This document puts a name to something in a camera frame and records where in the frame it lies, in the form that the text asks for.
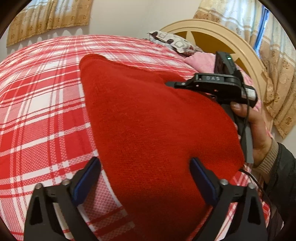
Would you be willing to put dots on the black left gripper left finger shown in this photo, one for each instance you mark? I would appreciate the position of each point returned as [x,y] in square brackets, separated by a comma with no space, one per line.
[41,221]

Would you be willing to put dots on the red knitted embroidered sweater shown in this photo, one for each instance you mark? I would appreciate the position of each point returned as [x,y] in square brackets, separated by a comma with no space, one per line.
[146,133]

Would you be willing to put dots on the dark jacket right forearm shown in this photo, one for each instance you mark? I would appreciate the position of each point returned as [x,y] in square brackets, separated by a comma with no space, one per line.
[278,172]

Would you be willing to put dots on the person's right hand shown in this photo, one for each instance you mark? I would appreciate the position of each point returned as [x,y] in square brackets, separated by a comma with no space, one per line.
[261,140]

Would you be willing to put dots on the cream wooden headboard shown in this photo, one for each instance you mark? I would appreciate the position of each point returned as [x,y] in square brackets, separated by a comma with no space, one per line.
[212,37]

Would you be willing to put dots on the beige curtain beside headboard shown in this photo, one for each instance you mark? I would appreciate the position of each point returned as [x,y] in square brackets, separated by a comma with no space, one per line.
[255,23]

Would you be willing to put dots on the grey patterned pillow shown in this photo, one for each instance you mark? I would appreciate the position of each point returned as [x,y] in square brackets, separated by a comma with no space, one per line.
[174,42]

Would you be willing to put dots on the beige patterned window curtain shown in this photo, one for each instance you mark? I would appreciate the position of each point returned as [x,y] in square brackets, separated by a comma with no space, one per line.
[39,17]

